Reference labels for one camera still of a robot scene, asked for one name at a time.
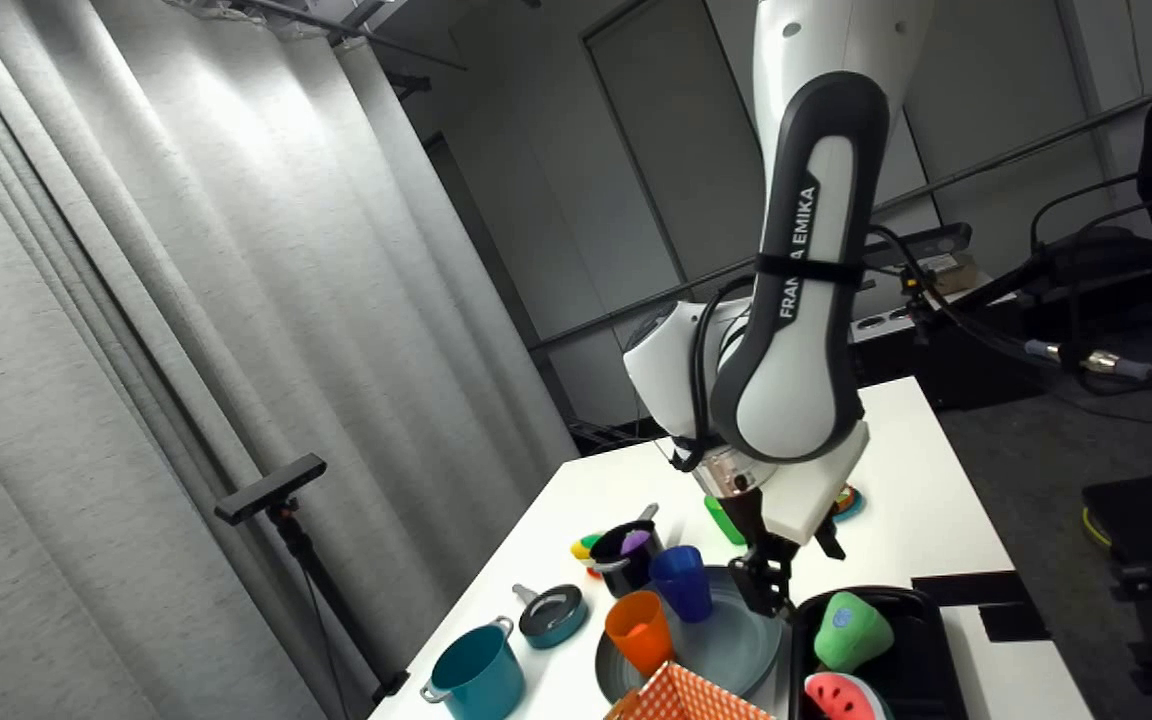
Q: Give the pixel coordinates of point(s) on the orange checkered basket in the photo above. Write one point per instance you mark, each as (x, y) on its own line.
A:
(678, 694)

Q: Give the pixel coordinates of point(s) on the teal pot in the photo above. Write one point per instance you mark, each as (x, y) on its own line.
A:
(476, 674)

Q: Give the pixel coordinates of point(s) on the blue plastic cup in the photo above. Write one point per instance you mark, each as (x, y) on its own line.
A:
(680, 582)

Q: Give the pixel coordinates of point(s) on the black pot with toys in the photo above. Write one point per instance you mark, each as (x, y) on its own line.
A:
(620, 559)

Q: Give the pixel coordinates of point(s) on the watermelon slice plush toy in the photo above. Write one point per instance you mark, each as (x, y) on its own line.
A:
(842, 698)

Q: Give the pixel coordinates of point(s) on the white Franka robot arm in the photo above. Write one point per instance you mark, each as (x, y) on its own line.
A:
(752, 386)

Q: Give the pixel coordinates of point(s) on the orange plastic cup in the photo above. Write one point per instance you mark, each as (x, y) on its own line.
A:
(636, 630)

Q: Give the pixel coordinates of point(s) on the black camera tripod stand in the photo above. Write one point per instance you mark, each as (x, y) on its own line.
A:
(278, 504)

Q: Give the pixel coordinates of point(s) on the green plastic cup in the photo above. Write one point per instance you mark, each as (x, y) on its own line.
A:
(727, 522)

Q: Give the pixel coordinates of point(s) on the black oven tray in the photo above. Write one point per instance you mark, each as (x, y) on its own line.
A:
(912, 679)

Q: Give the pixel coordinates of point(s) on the toy burger on plate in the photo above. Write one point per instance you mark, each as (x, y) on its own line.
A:
(851, 504)

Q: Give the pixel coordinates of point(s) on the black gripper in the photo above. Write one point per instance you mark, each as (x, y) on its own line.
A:
(765, 564)

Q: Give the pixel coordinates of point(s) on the green pear plush toy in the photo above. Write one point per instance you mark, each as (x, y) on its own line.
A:
(851, 632)

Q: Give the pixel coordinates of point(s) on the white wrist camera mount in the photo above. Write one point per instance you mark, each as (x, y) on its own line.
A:
(796, 497)

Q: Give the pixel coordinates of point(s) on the grey round plate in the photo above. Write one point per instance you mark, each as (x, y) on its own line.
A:
(735, 645)

